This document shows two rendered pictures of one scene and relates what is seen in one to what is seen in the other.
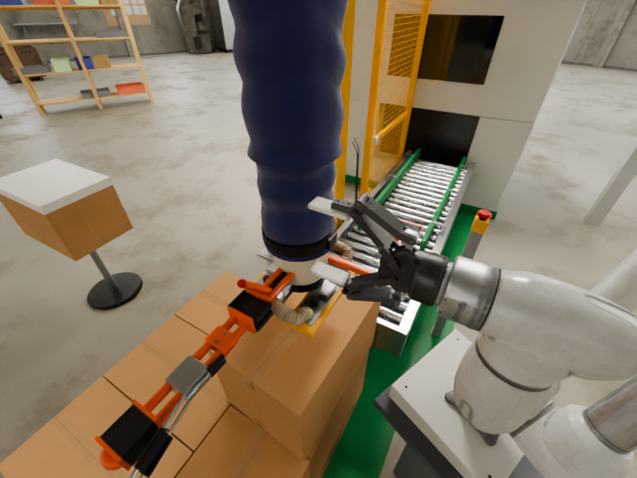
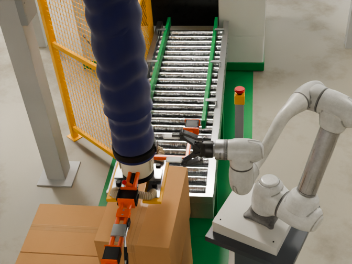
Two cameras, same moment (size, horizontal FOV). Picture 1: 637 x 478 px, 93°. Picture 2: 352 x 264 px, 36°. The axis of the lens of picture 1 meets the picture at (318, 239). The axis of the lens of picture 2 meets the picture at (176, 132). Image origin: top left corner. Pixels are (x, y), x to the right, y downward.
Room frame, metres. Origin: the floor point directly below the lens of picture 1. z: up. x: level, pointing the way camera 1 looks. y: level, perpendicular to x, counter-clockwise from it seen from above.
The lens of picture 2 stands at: (-1.27, 0.56, 3.13)
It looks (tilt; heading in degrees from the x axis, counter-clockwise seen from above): 40 degrees down; 340
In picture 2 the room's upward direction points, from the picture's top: 5 degrees counter-clockwise
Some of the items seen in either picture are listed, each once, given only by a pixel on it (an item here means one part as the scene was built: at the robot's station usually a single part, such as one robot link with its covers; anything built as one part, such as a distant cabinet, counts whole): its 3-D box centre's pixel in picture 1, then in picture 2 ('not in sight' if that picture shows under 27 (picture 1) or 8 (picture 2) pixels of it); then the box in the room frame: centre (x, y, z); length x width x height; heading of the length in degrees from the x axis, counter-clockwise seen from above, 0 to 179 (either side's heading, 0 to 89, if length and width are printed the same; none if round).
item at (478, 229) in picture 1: (455, 284); (239, 149); (1.31, -0.86, 0.50); 0.07 x 0.07 x 1.00; 60
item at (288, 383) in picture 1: (304, 344); (146, 224); (0.74, 0.06, 0.74); 0.60 x 0.40 x 0.40; 147
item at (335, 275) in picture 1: (330, 273); (174, 159); (0.39, -0.02, 1.51); 0.07 x 0.03 x 0.01; 60
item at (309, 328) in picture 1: (325, 289); (156, 177); (0.70, -0.02, 1.13); 0.34 x 0.10 x 0.05; 150
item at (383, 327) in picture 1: (343, 308); (159, 196); (1.06, -0.14, 0.58); 0.70 x 0.03 x 0.06; 60
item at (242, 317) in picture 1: (250, 310); (127, 197); (0.53, 0.18, 1.23); 0.10 x 0.08 x 0.06; 60
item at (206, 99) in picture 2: (451, 194); (215, 65); (2.25, -1.13, 0.60); 1.60 x 0.11 x 0.09; 150
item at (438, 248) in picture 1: (446, 228); (219, 99); (1.91, -1.00, 0.50); 2.31 x 0.05 x 0.19; 150
